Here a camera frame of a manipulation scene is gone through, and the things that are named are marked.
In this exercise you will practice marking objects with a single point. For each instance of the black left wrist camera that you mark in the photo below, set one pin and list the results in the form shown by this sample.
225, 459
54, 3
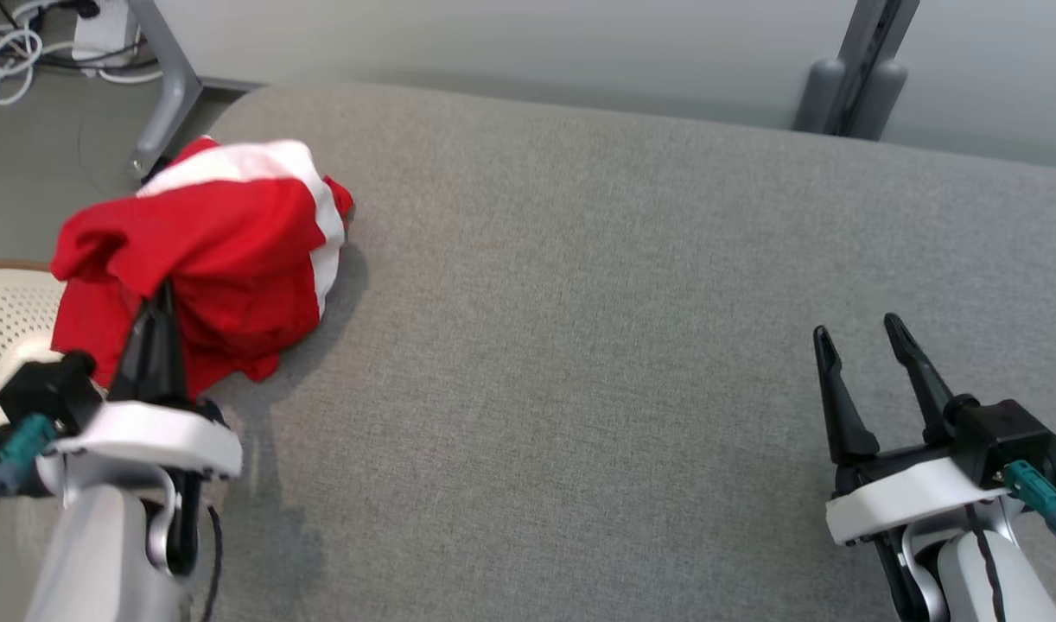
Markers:
48, 393

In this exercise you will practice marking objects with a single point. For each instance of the grey metal stand post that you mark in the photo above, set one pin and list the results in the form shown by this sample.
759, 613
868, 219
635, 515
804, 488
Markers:
865, 78

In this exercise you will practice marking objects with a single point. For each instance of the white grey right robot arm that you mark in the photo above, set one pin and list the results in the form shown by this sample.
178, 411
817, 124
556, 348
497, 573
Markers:
969, 579

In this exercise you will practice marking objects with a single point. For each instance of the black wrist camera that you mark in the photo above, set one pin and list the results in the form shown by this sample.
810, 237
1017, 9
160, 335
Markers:
48, 393
1008, 441

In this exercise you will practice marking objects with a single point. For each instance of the grey desk leg with caster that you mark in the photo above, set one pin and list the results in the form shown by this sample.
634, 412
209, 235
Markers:
178, 86

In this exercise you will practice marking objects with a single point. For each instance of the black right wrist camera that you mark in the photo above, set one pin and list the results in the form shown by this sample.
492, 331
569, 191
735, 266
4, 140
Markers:
1008, 441

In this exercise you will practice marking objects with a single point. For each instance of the red shorts with white band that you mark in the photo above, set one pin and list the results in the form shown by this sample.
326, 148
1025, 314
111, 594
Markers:
217, 276

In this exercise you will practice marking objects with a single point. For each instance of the white power strip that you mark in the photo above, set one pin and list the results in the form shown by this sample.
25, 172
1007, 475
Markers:
104, 34

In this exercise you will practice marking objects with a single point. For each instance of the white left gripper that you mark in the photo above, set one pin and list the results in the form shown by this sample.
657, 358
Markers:
148, 436

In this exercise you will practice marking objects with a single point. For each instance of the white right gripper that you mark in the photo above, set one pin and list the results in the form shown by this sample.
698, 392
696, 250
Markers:
904, 501

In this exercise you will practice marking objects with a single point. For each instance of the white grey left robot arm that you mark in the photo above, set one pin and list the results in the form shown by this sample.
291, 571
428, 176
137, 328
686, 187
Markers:
96, 561

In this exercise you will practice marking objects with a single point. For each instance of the white perforated laundry basket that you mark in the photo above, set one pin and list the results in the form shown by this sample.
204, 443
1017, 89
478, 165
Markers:
9, 320

